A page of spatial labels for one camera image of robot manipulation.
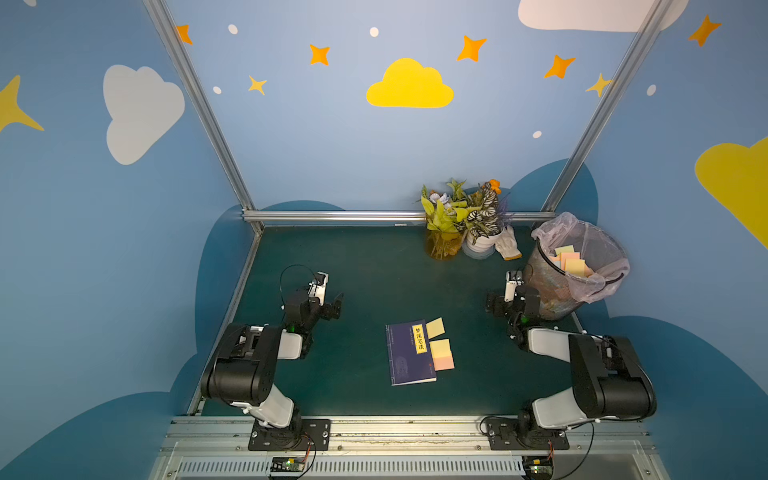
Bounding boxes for yellow sticky note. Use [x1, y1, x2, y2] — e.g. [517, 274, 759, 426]
[429, 339, 452, 359]
[425, 318, 445, 340]

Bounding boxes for purple covered book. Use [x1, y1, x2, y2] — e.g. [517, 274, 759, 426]
[385, 320, 437, 386]

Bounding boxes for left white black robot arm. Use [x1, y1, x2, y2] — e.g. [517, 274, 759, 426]
[200, 291, 344, 432]

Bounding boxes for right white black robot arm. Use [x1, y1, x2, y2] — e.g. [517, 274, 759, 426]
[485, 287, 658, 432]

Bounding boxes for pink sticky note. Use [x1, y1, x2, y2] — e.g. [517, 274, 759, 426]
[433, 355, 455, 371]

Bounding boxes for discarded sticky notes in bin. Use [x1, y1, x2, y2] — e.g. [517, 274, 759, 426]
[549, 245, 594, 278]

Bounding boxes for white work glove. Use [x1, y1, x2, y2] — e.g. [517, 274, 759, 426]
[495, 226, 522, 261]

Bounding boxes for black mesh trash bin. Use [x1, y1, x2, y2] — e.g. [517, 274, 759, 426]
[523, 242, 585, 321]

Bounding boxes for patterned plant in white pot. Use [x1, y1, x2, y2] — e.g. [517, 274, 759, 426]
[462, 179, 504, 260]

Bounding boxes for green plant in amber vase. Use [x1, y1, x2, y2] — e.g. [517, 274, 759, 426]
[420, 180, 472, 260]

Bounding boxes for translucent plastic bin liner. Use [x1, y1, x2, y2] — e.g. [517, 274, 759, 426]
[531, 212, 630, 303]

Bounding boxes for left circuit board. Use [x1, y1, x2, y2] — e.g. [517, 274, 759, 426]
[269, 457, 305, 476]

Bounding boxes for circuit board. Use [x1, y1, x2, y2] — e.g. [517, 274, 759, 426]
[269, 457, 305, 476]
[522, 456, 554, 480]

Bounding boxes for right circuit board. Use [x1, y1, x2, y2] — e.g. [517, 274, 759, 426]
[522, 456, 554, 480]

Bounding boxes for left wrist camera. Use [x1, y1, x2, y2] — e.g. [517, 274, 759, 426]
[308, 272, 329, 306]

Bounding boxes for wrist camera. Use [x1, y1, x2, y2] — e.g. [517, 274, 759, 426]
[504, 270, 524, 302]
[308, 272, 329, 306]

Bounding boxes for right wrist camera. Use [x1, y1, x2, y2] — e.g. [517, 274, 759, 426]
[504, 270, 524, 302]

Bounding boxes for aluminium frame back bar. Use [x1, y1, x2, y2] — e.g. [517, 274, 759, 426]
[242, 209, 558, 227]

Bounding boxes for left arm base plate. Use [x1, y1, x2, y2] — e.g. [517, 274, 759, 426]
[248, 417, 332, 452]

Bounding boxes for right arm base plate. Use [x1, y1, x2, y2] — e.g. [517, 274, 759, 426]
[480, 416, 570, 451]

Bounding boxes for aluminium front rail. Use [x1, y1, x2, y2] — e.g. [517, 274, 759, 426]
[150, 415, 669, 479]

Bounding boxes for aluminium frame left post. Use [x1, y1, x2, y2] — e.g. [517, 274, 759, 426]
[143, 0, 264, 237]

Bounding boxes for aluminium frame post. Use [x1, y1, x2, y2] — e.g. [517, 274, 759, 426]
[538, 0, 673, 220]
[143, 0, 264, 237]

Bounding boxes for aluminium frame right post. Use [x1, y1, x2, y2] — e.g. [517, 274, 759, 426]
[538, 0, 673, 220]

